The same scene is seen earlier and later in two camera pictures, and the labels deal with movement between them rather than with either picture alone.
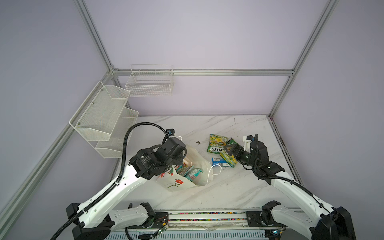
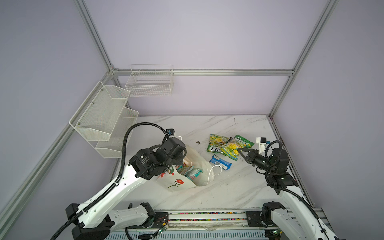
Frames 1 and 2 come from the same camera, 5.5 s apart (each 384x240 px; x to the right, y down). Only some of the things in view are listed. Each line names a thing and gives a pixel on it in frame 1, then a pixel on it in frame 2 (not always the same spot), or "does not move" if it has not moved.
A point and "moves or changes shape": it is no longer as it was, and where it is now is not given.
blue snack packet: [220, 161] does not move
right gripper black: [235, 148] to [250, 158]
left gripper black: [179, 160] does not move
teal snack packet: [183, 170] does not move
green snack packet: [230, 160] moves or changes shape
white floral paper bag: [173, 180] does not move
